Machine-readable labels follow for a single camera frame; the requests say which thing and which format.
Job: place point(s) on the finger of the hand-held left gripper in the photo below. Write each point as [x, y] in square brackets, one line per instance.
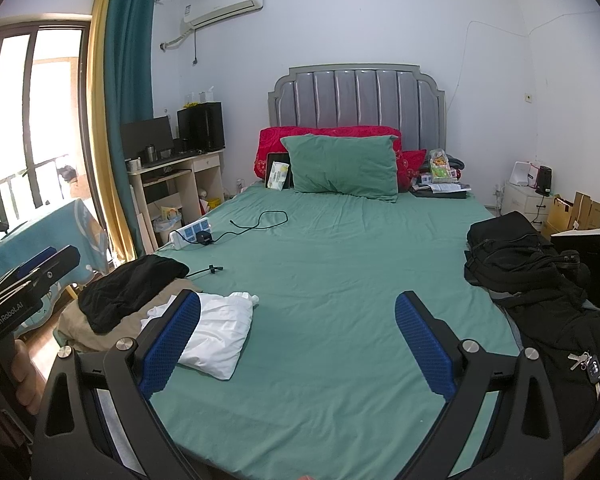
[27, 264]
[55, 269]

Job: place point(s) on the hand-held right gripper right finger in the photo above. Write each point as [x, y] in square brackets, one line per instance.
[422, 345]

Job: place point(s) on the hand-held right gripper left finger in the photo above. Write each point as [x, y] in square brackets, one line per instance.
[175, 340]

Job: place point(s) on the white shirt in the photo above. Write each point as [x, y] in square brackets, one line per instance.
[220, 330]

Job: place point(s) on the person's left hand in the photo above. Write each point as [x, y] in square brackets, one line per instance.
[29, 380]

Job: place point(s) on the beige garment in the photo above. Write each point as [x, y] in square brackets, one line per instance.
[80, 335]

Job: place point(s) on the black garment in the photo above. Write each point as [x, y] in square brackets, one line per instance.
[125, 287]

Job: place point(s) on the black charger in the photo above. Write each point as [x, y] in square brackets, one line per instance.
[205, 239]

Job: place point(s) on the white power strip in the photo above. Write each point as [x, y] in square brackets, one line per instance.
[187, 230]

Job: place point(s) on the waste bin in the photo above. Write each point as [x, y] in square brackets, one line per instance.
[167, 225]

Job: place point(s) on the black jacket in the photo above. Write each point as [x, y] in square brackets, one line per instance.
[555, 330]

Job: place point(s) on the balcony glass door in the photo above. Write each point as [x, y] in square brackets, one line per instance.
[35, 120]

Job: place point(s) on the metal cup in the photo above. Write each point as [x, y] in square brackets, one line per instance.
[150, 154]

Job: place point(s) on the black monitor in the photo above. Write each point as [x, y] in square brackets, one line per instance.
[147, 135]

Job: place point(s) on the yellow curtain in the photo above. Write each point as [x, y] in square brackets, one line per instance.
[97, 110]

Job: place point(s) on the bunch of keys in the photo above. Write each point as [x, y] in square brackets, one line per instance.
[587, 365]

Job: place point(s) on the beige wooden desk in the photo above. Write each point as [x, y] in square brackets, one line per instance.
[200, 170]

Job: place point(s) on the white nightstand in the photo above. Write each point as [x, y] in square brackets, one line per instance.
[522, 205]

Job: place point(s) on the teal curtain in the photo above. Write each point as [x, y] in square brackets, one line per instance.
[130, 110]

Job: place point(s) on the small red pillow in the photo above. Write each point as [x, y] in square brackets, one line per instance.
[412, 167]

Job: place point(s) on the colourful snack bag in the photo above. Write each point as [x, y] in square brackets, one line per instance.
[440, 165]

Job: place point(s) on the black case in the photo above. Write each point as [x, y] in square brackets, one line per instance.
[595, 255]

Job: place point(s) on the white tissue packet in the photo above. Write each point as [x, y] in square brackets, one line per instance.
[280, 176]

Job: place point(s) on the green pillow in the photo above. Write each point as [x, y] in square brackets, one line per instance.
[342, 165]

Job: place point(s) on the white box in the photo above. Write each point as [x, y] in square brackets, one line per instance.
[522, 175]

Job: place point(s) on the black computer tower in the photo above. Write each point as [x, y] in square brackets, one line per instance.
[202, 127]

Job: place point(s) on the black speaker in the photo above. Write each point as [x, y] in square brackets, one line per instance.
[543, 180]

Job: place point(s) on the cardboard boxes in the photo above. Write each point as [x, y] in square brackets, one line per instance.
[580, 212]

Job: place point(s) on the black tablet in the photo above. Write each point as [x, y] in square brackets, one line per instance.
[276, 157]

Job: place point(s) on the long red pillow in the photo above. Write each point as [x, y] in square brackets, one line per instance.
[275, 142]

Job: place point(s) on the grey padded headboard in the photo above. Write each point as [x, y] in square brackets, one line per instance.
[355, 95]

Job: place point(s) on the white air conditioner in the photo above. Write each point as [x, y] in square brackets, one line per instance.
[222, 5]

